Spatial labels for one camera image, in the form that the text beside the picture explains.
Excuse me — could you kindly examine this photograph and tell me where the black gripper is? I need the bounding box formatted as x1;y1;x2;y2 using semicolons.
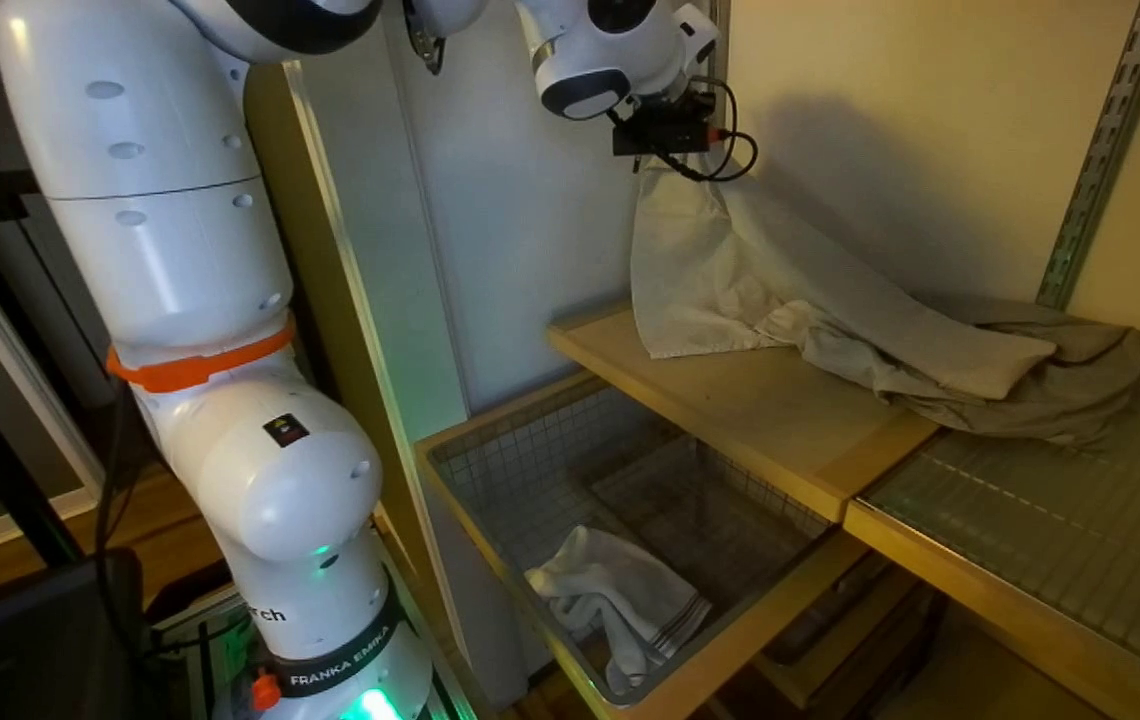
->
608;83;732;159

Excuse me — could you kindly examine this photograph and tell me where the light grey cloth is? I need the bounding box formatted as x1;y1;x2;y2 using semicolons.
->
627;157;1061;404

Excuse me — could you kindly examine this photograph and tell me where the wooden shelf board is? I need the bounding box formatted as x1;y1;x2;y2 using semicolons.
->
546;301;944;529

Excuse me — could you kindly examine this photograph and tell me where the white towel with dark stripe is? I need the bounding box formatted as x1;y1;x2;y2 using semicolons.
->
526;520;715;705

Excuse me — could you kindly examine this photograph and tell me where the orange base knob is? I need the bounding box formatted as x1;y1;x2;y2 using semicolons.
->
244;667;289;717

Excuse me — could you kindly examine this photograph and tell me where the white framed board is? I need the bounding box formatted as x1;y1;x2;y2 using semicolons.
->
0;227;111;571

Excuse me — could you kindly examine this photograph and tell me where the black monitor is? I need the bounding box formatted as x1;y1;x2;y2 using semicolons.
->
0;544;161;720

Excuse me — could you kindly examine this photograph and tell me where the wire mesh basket drawer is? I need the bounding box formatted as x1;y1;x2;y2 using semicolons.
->
413;371;885;720

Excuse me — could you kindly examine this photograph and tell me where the wooden cabinet upright post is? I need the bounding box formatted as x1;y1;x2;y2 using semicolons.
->
244;57;471;658

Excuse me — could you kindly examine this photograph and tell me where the lower wooden drawer frame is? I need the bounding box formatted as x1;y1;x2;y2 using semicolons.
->
723;554;951;720

